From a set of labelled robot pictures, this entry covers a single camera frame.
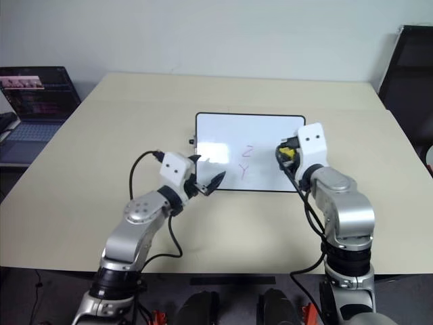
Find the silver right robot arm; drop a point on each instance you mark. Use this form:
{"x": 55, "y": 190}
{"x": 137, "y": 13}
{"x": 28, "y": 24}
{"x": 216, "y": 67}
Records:
{"x": 345, "y": 210}

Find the open laptop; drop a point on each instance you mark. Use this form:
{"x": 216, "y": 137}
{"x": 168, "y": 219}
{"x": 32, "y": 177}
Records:
{"x": 34, "y": 101}

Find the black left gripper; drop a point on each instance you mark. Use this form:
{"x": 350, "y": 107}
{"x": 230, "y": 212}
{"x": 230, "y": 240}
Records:
{"x": 192, "y": 188}

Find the black-framed whiteboard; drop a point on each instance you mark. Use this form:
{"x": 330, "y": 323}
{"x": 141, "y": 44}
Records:
{"x": 250, "y": 149}

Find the black object beside laptop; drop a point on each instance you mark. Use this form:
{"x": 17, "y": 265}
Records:
{"x": 6, "y": 122}

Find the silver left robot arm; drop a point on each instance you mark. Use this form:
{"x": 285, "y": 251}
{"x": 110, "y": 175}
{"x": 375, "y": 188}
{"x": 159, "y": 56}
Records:
{"x": 135, "y": 220}

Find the black chair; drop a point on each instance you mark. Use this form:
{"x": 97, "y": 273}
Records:
{"x": 406, "y": 84}

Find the small black whiteboard knob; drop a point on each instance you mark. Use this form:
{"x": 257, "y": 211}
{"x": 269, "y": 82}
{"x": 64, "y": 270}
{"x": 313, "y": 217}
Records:
{"x": 192, "y": 140}

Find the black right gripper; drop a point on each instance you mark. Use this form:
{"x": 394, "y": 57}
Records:
{"x": 296, "y": 156}

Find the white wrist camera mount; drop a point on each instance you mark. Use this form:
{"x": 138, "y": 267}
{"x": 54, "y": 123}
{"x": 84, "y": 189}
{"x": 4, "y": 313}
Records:
{"x": 313, "y": 140}
{"x": 174, "y": 169}

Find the dark rounded shape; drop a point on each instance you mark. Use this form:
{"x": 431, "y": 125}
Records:
{"x": 277, "y": 308}

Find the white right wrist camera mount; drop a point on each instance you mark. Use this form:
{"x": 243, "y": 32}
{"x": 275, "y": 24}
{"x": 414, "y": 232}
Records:
{"x": 313, "y": 140}

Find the orange clamp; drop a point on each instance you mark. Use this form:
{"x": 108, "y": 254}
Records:
{"x": 158, "y": 315}
{"x": 310, "y": 313}

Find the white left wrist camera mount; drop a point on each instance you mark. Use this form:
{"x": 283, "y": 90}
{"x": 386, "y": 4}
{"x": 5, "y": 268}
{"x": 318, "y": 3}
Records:
{"x": 174, "y": 169}

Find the yellow whiteboard eraser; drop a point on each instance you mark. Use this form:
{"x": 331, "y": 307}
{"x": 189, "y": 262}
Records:
{"x": 287, "y": 153}

